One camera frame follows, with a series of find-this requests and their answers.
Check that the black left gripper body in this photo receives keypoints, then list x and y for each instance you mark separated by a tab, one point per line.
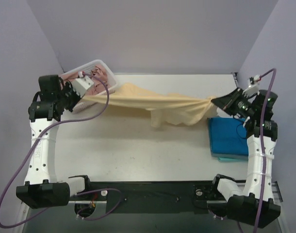
74	98

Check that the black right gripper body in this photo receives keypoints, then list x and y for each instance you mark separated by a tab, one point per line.
233	104

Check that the yellow t shirt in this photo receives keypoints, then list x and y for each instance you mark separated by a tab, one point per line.
172	108

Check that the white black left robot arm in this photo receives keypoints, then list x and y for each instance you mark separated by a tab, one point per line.
41	189

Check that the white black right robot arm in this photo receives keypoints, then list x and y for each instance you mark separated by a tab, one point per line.
254	204

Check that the pink crumpled t shirt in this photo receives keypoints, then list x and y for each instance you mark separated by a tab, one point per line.
97	80

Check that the blue folded t shirt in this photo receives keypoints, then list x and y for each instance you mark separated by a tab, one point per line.
227	138

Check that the white plastic perforated basket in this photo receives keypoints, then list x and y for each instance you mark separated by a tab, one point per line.
87	68

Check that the teal folded t shirt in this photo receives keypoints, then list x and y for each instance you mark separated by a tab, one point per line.
231	160

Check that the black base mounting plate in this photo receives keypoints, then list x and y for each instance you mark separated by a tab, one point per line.
156	197

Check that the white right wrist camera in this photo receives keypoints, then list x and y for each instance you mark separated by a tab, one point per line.
253	86

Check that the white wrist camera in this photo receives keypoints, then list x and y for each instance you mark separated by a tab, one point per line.
82	84
253	86

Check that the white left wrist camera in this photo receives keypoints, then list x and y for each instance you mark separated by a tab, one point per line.
82	84

